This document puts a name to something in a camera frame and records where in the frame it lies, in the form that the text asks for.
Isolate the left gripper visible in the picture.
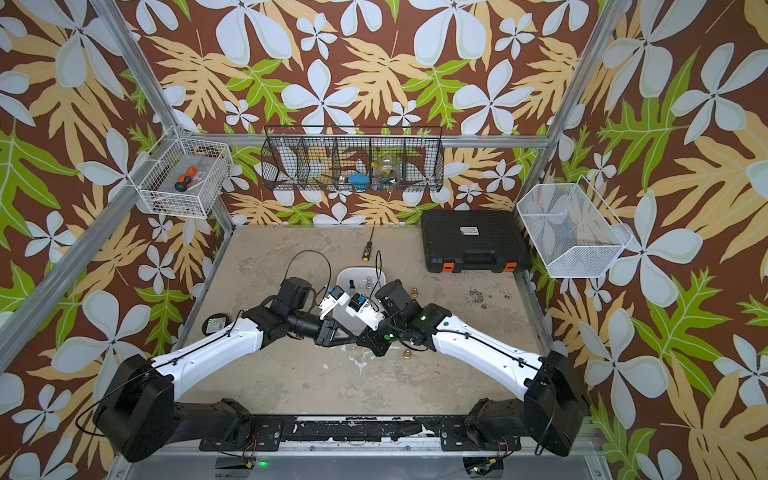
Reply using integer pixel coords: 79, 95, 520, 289
289, 312, 357, 347

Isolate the white plastic storage box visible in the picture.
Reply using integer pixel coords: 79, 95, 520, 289
332, 266, 386, 334

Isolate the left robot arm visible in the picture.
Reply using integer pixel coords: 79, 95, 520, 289
93, 277, 369, 462

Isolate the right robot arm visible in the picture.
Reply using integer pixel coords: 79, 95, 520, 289
345, 280, 589, 457

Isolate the black yellow screwdriver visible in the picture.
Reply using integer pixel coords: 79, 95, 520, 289
362, 228, 375, 262

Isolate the black tool case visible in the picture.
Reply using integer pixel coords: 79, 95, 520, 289
420, 210, 531, 273

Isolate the round black tape measure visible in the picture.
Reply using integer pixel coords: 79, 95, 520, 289
201, 313, 231, 337

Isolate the blue object in basket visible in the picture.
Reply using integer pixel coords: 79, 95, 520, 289
348, 173, 370, 192

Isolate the clear bottle in basket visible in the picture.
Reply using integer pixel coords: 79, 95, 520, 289
374, 156, 398, 182

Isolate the white mesh basket right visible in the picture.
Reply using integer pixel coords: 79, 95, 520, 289
517, 176, 633, 279

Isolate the red black screwdriver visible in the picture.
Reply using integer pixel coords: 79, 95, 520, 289
174, 167, 198, 193

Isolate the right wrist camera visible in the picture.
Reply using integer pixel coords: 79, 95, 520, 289
345, 293, 384, 331

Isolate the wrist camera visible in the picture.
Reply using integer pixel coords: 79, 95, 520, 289
345, 293, 384, 331
319, 285, 350, 320

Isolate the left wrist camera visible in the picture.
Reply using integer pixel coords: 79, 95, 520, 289
319, 285, 350, 320

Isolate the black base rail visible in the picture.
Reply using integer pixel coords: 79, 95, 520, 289
199, 415, 525, 453

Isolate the black wire basket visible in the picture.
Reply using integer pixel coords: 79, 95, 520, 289
258, 126, 445, 193

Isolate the white wire basket left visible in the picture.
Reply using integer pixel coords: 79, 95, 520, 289
132, 129, 233, 219

